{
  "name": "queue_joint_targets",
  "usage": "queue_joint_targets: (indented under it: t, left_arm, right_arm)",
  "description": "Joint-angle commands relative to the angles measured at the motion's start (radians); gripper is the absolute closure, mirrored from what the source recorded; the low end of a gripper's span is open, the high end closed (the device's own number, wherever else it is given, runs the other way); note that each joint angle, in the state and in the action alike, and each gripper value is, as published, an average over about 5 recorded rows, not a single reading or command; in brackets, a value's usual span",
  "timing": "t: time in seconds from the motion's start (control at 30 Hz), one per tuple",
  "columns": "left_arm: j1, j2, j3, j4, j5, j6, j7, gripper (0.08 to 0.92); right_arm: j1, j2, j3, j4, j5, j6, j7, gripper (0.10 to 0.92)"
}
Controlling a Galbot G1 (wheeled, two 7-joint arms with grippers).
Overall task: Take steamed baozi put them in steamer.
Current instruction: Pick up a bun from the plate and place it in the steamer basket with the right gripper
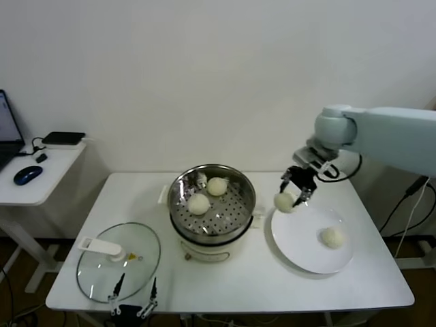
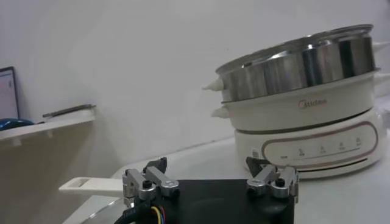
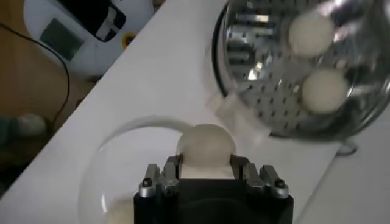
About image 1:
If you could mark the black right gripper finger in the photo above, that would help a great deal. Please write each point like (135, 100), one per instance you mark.
(283, 185)
(304, 197)

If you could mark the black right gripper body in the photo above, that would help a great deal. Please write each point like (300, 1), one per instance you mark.
(301, 178)

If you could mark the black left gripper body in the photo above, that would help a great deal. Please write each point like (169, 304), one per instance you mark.
(129, 315)

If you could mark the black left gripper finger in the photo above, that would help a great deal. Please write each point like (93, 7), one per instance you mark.
(154, 291)
(118, 289)

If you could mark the white steamed baozi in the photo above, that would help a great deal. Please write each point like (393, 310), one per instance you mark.
(332, 237)
(198, 205)
(284, 202)
(217, 186)

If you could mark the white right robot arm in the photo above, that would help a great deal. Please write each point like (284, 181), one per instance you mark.
(391, 133)

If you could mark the perforated steel steamer basket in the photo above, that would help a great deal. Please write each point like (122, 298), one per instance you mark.
(225, 214)

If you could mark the white round plate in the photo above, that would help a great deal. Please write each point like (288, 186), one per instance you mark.
(299, 238)

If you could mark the white side desk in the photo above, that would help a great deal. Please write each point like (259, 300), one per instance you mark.
(34, 190)

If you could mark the blue black computer mouse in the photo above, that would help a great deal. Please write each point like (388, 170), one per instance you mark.
(27, 175)

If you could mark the small black adapter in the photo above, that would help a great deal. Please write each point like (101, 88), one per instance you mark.
(41, 157)

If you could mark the black flat hard drive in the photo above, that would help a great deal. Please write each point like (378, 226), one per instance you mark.
(64, 138)

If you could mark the black laptop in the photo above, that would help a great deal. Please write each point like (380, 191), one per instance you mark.
(7, 119)

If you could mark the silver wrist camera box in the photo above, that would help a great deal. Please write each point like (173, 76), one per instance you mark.
(306, 156)

